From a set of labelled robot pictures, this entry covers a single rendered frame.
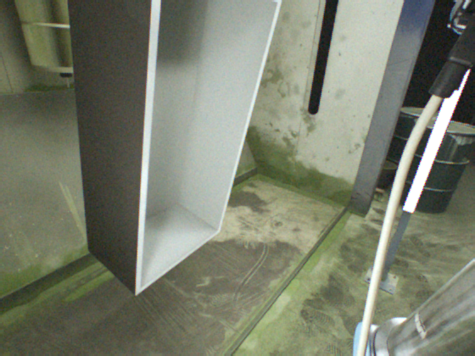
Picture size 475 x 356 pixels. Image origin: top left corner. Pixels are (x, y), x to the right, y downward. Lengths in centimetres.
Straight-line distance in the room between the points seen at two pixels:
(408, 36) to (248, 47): 164
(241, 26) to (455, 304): 116
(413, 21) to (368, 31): 31
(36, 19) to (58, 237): 124
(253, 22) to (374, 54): 160
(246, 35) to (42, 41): 117
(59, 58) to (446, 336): 200
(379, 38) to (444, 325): 240
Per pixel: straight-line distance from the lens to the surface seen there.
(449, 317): 52
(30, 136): 222
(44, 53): 202
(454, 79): 50
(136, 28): 82
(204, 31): 144
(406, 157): 52
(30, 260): 208
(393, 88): 270
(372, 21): 276
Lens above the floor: 146
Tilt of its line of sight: 26 degrees down
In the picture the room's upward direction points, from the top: 4 degrees clockwise
